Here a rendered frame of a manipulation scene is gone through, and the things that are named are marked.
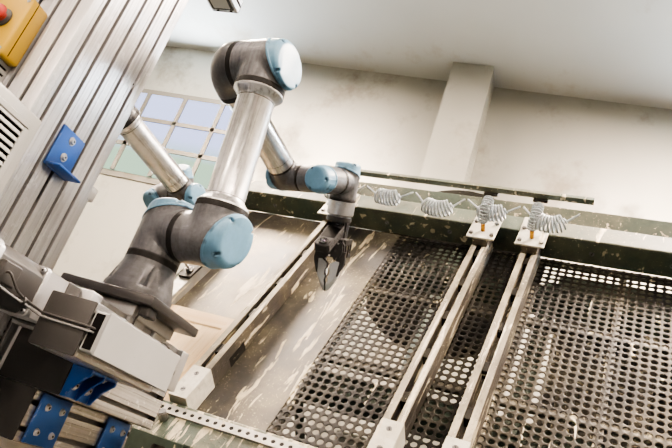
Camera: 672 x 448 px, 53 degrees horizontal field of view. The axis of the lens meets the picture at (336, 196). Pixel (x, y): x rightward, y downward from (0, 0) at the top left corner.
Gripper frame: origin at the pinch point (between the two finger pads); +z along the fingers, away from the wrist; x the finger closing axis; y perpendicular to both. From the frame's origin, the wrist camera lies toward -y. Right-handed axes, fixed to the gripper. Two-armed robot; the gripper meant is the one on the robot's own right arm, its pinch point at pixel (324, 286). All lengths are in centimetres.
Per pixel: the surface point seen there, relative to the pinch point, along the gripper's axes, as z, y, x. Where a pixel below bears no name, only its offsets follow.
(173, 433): 43, -22, 27
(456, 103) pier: -92, 305, 28
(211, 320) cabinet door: 24, 23, 45
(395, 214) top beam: -19, 79, 3
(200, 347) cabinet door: 30, 12, 41
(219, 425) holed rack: 39.4, -17.4, 16.6
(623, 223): -31, 126, -82
